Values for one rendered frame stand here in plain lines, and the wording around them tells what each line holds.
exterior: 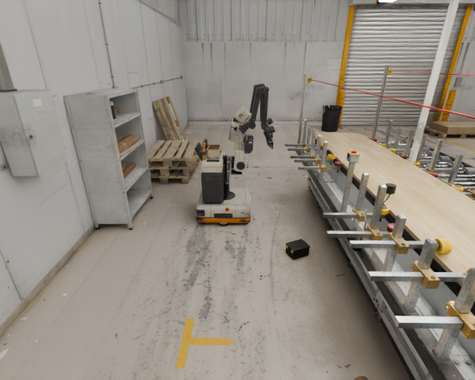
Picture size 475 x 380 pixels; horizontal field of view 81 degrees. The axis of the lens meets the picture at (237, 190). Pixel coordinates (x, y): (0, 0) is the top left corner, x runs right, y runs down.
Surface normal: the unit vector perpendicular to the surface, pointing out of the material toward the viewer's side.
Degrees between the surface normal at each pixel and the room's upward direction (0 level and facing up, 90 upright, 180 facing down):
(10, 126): 90
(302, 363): 0
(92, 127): 90
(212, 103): 90
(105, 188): 90
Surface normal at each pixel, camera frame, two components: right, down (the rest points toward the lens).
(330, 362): 0.00, -0.91
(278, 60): -0.02, 0.41
